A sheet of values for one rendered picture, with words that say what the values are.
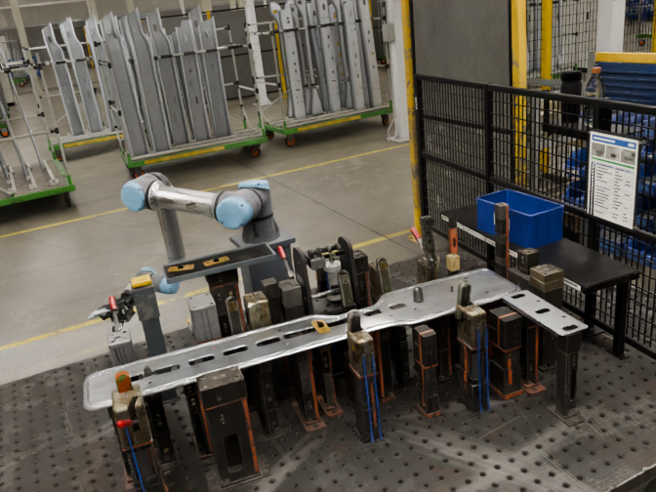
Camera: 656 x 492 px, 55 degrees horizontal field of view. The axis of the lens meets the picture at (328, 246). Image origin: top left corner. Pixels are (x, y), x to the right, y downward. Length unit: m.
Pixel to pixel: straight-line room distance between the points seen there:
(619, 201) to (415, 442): 1.01
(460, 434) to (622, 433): 0.45
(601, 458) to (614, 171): 0.90
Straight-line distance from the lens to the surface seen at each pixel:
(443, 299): 2.09
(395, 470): 1.89
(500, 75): 4.17
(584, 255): 2.35
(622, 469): 1.95
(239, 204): 2.27
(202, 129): 9.12
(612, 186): 2.27
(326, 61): 9.96
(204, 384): 1.75
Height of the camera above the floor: 1.94
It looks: 21 degrees down
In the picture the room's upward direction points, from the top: 7 degrees counter-clockwise
